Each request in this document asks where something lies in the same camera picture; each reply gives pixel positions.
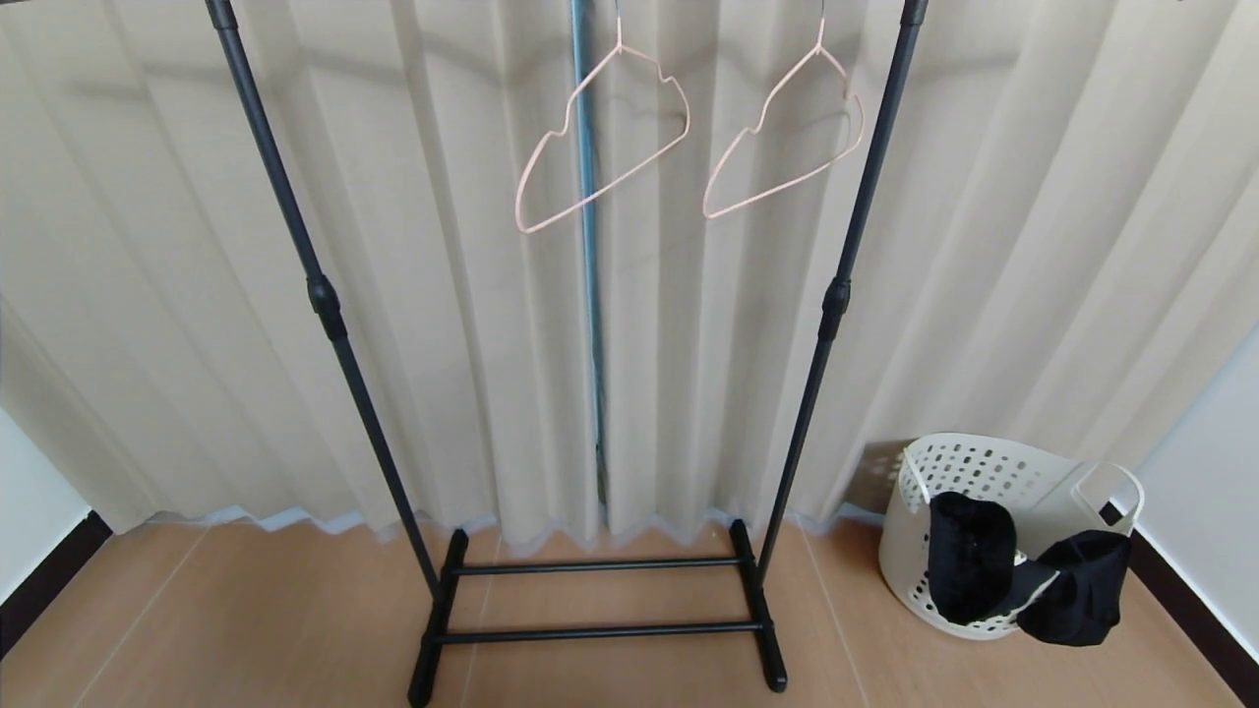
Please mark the white laundry basket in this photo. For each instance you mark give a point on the white laundry basket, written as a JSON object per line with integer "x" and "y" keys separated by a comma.
{"x": 897, "y": 536}

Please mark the beige curtain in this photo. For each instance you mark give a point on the beige curtain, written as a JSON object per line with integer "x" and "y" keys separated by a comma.
{"x": 443, "y": 246}

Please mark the pink clothes hanger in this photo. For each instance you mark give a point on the pink clothes hanger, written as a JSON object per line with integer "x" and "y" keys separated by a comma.
{"x": 621, "y": 45}
{"x": 820, "y": 44}

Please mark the black shorts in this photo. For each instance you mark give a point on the black shorts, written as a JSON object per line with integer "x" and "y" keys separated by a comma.
{"x": 969, "y": 560}

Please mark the black clothes rack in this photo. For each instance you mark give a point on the black clothes rack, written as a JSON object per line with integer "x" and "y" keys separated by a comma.
{"x": 325, "y": 305}

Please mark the black garment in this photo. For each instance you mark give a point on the black garment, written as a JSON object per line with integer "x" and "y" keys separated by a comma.
{"x": 1077, "y": 590}

